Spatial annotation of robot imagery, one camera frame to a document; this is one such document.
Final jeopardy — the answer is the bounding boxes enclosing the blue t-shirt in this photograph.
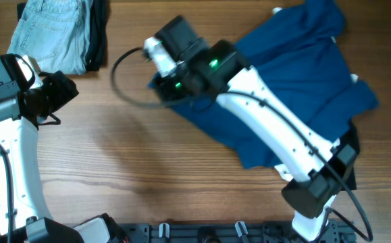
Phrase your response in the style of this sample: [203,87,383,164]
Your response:
[147,0,380,169]

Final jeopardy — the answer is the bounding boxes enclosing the black garment under white shirt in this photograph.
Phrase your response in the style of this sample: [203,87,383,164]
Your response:
[337,121,361,190]

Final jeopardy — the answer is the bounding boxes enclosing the white printed t-shirt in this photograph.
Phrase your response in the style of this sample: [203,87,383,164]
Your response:
[271,6,360,183]

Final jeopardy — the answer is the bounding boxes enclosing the folded light blue jeans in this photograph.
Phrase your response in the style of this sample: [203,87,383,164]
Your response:
[7,0,95,76]

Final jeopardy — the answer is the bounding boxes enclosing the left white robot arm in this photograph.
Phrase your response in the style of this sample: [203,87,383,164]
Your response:
[0,54,111,242]

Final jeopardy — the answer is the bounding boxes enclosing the folded black garment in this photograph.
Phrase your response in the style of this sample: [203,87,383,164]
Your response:
[16,0,109,72]

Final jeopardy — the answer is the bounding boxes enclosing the black mounting rail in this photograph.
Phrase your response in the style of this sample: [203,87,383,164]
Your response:
[120,219,357,243]

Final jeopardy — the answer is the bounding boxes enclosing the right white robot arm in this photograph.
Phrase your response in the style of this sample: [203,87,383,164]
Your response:
[144,16,357,242]

